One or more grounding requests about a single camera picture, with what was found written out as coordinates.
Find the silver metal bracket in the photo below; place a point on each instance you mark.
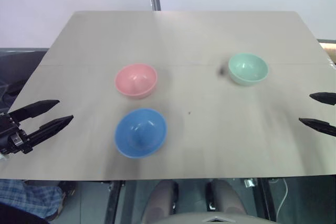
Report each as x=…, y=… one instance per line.
x=249, y=182

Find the blue plaid cloth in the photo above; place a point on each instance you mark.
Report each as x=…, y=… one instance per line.
x=29, y=196

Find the blue plastic bowl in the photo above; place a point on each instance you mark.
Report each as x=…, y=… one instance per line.
x=140, y=132

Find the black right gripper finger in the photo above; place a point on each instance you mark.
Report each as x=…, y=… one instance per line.
x=319, y=125
x=324, y=98

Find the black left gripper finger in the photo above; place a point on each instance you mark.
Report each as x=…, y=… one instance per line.
x=36, y=107
x=51, y=128

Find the green plastic bowl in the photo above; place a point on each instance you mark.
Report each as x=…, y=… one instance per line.
x=248, y=68

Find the pink plastic bowl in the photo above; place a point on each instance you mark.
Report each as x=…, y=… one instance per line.
x=136, y=78

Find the black table leg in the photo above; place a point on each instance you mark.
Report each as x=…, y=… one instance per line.
x=269, y=200
x=113, y=203

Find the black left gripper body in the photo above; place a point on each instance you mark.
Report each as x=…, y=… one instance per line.
x=10, y=134

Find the dark rounded grey shape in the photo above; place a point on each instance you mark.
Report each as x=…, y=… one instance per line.
x=228, y=195
x=162, y=197

